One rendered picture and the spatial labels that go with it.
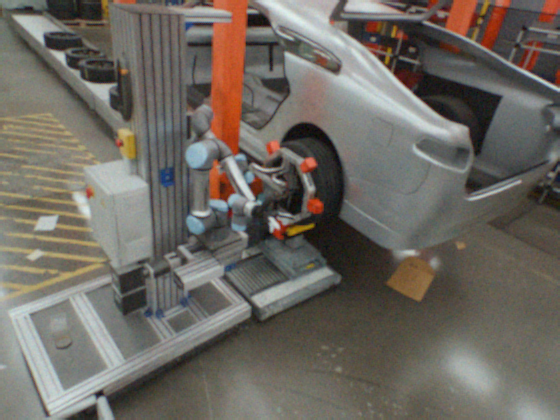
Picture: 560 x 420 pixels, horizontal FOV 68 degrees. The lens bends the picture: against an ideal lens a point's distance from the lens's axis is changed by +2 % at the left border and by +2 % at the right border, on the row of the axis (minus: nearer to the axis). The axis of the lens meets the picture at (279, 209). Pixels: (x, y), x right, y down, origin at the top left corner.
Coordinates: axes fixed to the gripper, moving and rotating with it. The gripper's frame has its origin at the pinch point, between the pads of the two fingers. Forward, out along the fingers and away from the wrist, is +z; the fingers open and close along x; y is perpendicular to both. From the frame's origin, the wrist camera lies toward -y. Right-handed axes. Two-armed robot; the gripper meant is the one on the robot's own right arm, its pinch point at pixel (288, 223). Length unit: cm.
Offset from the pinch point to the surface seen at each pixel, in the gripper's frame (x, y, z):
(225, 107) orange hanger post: -74, -22, -107
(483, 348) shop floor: -144, 105, 109
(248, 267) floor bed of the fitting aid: -91, 107, -73
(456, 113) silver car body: -246, -39, 15
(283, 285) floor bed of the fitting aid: -90, 105, -37
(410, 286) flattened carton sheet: -172, 100, 43
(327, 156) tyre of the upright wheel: -106, -4, -35
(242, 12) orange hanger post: -75, -84, -104
